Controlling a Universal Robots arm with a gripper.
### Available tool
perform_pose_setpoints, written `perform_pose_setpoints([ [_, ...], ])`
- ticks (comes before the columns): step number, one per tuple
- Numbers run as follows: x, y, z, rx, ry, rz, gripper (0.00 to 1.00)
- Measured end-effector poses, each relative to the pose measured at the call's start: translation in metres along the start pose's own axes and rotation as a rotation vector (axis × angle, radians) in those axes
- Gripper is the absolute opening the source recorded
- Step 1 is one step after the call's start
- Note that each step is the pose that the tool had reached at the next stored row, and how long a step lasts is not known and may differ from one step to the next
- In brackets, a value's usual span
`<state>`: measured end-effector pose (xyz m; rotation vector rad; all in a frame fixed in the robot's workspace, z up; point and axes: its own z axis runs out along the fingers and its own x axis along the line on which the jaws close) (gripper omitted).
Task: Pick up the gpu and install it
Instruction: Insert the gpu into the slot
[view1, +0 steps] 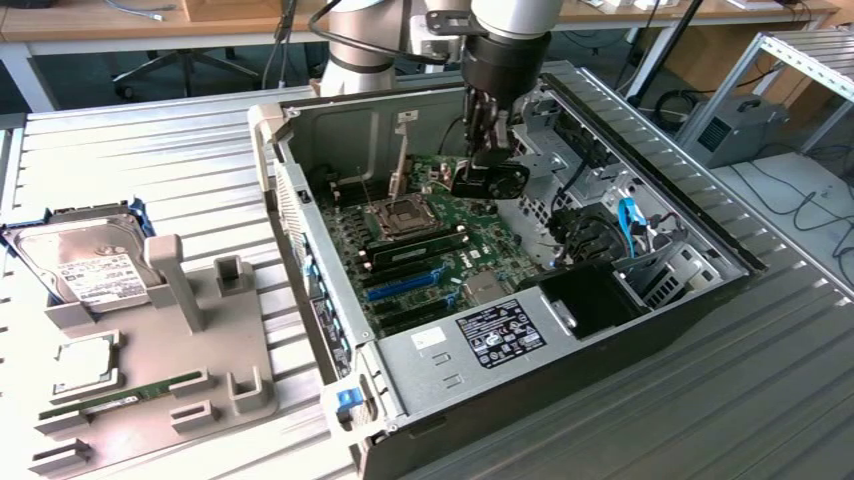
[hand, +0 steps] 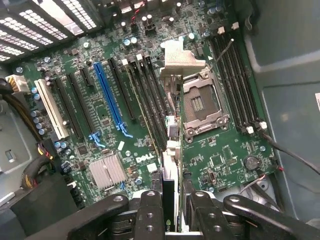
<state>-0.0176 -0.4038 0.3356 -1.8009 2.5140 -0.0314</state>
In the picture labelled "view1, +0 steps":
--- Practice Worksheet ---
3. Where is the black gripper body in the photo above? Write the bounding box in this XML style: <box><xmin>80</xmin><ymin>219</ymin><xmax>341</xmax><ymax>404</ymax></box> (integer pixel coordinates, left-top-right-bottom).
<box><xmin>459</xmin><ymin>32</ymin><xmax>553</xmax><ymax>115</ymax></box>

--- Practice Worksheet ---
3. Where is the green GPU card with fan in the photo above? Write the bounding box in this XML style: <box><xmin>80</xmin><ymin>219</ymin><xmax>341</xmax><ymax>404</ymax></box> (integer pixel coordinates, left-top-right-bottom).
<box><xmin>388</xmin><ymin>122</ymin><xmax>533</xmax><ymax>202</ymax></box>

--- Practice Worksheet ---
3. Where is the tall metal disk bay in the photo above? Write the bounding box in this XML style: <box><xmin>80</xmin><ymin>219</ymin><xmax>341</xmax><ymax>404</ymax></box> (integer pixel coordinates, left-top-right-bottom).
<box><xmin>505</xmin><ymin>87</ymin><xmax>641</xmax><ymax>241</ymax></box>

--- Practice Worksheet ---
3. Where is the green motherboard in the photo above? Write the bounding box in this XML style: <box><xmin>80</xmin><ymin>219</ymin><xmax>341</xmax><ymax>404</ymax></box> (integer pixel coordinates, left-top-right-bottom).
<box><xmin>319</xmin><ymin>154</ymin><xmax>535</xmax><ymax>339</ymax></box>

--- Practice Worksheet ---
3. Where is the open black PC case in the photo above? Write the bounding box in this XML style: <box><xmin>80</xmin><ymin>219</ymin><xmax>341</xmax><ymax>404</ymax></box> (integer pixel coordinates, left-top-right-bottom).
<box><xmin>245</xmin><ymin>73</ymin><xmax>768</xmax><ymax>480</ymax></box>

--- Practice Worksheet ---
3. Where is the CPU socket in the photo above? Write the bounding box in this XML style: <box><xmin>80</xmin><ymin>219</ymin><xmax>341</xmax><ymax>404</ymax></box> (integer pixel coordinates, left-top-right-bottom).
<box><xmin>363</xmin><ymin>193</ymin><xmax>443</xmax><ymax>242</ymax></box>

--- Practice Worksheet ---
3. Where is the black stand pole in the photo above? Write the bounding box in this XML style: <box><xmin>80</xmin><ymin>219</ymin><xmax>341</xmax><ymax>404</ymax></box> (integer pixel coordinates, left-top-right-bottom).
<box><xmin>625</xmin><ymin>0</ymin><xmax>707</xmax><ymax>109</ymax></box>

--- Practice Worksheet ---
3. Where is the black installed RAM stick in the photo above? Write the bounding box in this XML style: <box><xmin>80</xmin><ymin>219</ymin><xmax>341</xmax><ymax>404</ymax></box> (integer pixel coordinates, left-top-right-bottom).
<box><xmin>368</xmin><ymin>243</ymin><xmax>469</xmax><ymax>270</ymax></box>

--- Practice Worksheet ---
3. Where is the grey chipset heat sink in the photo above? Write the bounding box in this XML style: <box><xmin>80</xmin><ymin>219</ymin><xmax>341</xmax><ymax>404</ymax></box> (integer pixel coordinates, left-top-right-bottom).
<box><xmin>463</xmin><ymin>272</ymin><xmax>515</xmax><ymax>307</ymax></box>

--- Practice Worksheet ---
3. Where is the blue expansion slot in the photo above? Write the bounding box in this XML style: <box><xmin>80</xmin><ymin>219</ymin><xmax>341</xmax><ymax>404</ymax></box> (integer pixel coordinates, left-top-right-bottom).
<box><xmin>364</xmin><ymin>272</ymin><xmax>443</xmax><ymax>302</ymax></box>

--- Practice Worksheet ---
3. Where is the black plastic shroud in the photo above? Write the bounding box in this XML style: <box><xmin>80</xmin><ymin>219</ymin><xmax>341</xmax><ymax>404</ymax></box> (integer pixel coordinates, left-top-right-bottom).
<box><xmin>536</xmin><ymin>263</ymin><xmax>653</xmax><ymax>342</ymax></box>

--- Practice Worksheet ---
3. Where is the grey box on floor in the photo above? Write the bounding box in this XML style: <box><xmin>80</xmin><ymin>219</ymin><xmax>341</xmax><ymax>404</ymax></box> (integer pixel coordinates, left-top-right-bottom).
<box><xmin>692</xmin><ymin>94</ymin><xmax>794</xmax><ymax>170</ymax></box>

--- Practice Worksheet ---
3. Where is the low metal disk bay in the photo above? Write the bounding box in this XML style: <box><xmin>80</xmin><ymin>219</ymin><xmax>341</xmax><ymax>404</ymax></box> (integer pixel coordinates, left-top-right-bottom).
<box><xmin>612</xmin><ymin>243</ymin><xmax>723</xmax><ymax>311</ymax></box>

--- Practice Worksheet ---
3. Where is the brown cardboard box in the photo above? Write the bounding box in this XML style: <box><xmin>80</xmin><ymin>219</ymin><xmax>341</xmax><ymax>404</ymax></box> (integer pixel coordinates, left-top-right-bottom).
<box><xmin>178</xmin><ymin>0</ymin><xmax>289</xmax><ymax>24</ymax></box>

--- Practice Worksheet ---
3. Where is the office chair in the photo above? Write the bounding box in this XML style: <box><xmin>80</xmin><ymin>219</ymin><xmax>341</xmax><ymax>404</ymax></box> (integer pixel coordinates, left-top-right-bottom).
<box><xmin>110</xmin><ymin>47</ymin><xmax>262</xmax><ymax>100</ymax></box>

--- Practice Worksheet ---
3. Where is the grey power supply unit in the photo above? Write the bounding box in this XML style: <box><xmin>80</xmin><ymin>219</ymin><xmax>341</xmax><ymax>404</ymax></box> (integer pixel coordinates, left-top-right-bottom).
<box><xmin>375</xmin><ymin>287</ymin><xmax>581</xmax><ymax>419</ymax></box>

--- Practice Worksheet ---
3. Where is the blue disk carrier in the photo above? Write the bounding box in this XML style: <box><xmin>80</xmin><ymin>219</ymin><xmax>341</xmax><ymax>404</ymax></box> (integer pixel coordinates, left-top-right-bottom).
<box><xmin>0</xmin><ymin>196</ymin><xmax>158</xmax><ymax>307</ymax></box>

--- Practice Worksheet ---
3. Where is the blue case side latch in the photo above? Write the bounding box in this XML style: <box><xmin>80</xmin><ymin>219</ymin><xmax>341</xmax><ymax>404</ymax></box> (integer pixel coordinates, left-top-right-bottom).
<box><xmin>331</xmin><ymin>388</ymin><xmax>363</xmax><ymax>415</ymax></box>

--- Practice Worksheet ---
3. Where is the wooden desk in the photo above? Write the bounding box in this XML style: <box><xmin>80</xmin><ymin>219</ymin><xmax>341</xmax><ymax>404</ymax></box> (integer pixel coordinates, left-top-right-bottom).
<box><xmin>0</xmin><ymin>0</ymin><xmax>842</xmax><ymax>59</ymax></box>

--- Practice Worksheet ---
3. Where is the silver hard disk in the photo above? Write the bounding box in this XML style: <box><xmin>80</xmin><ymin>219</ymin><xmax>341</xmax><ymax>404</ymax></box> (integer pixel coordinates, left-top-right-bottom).
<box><xmin>2</xmin><ymin>208</ymin><xmax>153</xmax><ymax>315</ymax></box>

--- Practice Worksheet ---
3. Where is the grey plastic parts rack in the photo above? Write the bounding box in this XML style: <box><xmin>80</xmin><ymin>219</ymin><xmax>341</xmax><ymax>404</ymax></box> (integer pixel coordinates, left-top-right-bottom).
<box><xmin>25</xmin><ymin>233</ymin><xmax>281</xmax><ymax>477</ymax></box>

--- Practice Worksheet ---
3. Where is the silver CPU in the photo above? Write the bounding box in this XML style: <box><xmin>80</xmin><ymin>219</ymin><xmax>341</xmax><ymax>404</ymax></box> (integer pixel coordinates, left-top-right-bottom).
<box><xmin>52</xmin><ymin>339</ymin><xmax>116</xmax><ymax>395</ymax></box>

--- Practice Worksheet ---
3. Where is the green RAM stick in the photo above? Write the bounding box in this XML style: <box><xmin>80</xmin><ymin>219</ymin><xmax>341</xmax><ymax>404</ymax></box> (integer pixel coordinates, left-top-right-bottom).
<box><xmin>37</xmin><ymin>370</ymin><xmax>202</xmax><ymax>421</ymax></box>

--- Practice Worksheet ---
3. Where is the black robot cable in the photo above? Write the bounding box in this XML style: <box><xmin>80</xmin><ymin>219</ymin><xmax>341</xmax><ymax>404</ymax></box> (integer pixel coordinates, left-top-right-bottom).
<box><xmin>309</xmin><ymin>0</ymin><xmax>461</xmax><ymax>64</ymax></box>

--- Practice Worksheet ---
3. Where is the black wire bundle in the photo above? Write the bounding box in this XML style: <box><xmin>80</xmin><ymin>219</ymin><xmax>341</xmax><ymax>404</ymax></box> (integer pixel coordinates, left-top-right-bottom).
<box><xmin>552</xmin><ymin>204</ymin><xmax>632</xmax><ymax>269</ymax></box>

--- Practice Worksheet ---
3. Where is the blue disk wire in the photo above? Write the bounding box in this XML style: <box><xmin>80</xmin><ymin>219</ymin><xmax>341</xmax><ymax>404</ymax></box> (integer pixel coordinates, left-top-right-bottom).
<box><xmin>617</xmin><ymin>196</ymin><xmax>647</xmax><ymax>260</ymax></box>

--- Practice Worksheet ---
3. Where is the hanging cable with plug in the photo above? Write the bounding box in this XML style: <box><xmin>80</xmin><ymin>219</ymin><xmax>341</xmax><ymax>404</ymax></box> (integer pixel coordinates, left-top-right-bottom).
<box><xmin>262</xmin><ymin>0</ymin><xmax>300</xmax><ymax>90</ymax></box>

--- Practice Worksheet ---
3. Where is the aluminium slat table frame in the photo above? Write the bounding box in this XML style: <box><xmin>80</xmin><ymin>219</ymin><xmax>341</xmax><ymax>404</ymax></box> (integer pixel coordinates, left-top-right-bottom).
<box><xmin>677</xmin><ymin>27</ymin><xmax>854</xmax><ymax>166</ymax></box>

